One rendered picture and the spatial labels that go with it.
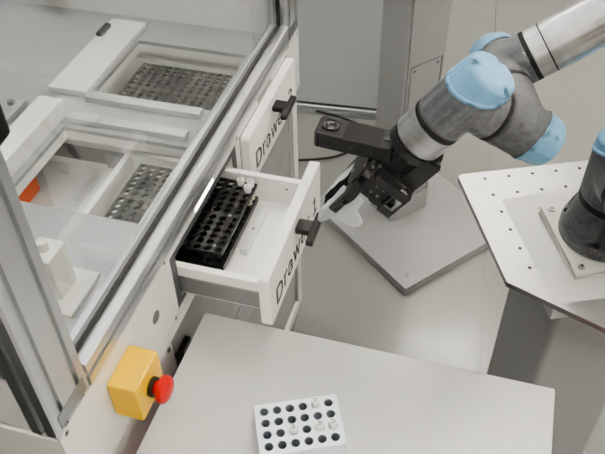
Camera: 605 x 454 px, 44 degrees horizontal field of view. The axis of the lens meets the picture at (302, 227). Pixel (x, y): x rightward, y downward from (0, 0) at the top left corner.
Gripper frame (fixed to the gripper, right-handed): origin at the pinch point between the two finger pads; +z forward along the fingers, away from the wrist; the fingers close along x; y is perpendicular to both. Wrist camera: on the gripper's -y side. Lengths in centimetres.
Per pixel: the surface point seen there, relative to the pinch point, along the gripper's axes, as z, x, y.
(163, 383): 13.3, -33.2, -7.3
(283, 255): 6.7, -7.4, -0.7
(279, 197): 15.4, 11.5, -2.9
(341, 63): 80, 157, 14
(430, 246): 69, 89, 63
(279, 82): 13.5, 36.3, -13.3
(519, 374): 23, 18, 63
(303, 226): 6.0, -0.4, 0.4
